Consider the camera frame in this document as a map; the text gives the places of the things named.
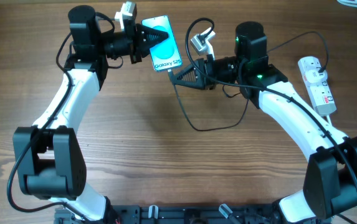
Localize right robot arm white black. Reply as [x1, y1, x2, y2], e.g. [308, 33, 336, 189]
[169, 21, 357, 223]

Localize white USB charger plug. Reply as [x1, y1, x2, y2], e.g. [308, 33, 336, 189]
[302, 69, 327, 86]

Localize black USB charging cable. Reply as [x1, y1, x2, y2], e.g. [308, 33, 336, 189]
[167, 30, 329, 132]

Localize blue Galaxy smartphone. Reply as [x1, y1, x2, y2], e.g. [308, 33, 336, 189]
[141, 15, 183, 72]

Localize white power strip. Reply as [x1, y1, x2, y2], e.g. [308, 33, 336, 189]
[298, 56, 336, 116]

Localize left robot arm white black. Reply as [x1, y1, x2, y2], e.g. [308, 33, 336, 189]
[10, 1, 168, 223]

